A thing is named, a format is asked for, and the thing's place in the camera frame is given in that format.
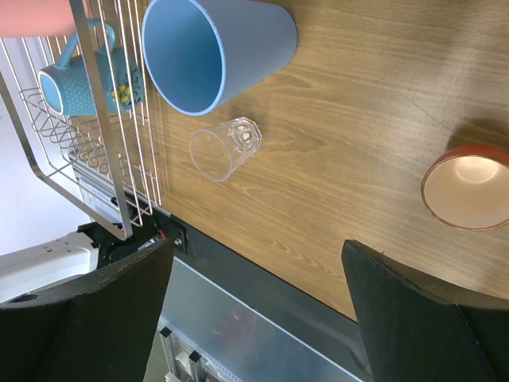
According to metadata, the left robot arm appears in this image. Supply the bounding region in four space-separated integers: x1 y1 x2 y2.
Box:
1 232 99 302

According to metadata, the wire dish rack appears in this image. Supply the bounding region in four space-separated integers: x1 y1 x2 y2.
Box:
1 1 161 240

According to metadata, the teal ceramic mug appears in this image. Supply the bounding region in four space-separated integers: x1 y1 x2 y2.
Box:
38 18 145 116

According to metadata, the small orange cup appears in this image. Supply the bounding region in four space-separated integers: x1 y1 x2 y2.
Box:
421 144 508 231

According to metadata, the pink plastic cup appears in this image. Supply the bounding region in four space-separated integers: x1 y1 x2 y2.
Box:
1 0 76 37

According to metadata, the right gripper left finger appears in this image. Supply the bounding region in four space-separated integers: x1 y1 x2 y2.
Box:
1 240 173 381

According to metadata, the clear plastic cup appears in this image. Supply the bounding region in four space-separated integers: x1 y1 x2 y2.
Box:
189 117 262 182

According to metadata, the blue plastic cup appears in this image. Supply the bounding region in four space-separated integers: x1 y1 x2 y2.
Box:
142 0 297 115

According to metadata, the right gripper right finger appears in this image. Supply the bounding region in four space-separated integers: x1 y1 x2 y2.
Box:
341 240 508 381

